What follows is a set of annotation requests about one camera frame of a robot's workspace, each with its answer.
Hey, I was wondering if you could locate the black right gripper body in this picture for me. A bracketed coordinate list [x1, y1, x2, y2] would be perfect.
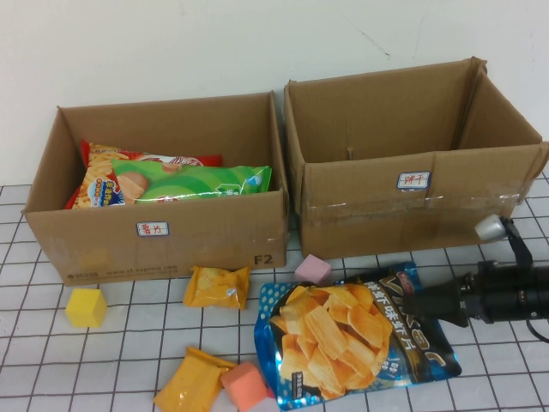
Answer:
[459, 262, 527, 330]

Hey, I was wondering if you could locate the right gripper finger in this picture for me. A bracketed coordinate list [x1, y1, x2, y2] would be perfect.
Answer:
[409, 277, 463, 308]
[418, 300, 468, 328]

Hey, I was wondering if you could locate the blue shrimp chips bag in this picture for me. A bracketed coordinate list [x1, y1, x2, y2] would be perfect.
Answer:
[252, 261, 463, 412]

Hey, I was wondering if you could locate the yellow printed snack packet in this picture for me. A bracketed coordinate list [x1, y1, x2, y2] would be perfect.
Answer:
[183, 264, 251, 311]

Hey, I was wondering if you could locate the plain orange-yellow snack packet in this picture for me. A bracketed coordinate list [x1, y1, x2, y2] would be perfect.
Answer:
[153, 346, 239, 412]

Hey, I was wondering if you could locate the red fries snack bag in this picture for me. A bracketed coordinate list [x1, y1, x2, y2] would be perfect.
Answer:
[63, 137, 224, 210]

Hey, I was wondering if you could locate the taped cardboard box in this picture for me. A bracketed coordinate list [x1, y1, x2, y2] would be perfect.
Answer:
[282, 55, 549, 261]

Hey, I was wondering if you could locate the light pink foam cube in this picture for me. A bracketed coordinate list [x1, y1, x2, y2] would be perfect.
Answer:
[293, 253, 333, 291]

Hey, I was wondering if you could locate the orange foam cube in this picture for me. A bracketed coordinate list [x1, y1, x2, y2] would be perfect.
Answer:
[220, 361, 269, 407]

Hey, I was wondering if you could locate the green potato chips bag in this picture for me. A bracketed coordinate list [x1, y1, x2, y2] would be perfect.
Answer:
[110, 157, 274, 205]

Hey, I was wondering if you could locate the cardboard box with F2 print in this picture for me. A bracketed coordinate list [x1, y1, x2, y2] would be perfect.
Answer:
[21, 91, 291, 288]

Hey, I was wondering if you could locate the yellow foam cube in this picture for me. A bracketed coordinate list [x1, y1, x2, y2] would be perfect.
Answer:
[64, 288, 108, 329]

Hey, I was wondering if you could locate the black right camera cable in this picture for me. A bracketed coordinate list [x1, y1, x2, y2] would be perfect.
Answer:
[526, 321, 549, 342]

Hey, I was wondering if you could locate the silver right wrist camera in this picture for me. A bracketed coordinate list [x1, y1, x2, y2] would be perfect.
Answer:
[474, 213, 535, 270]

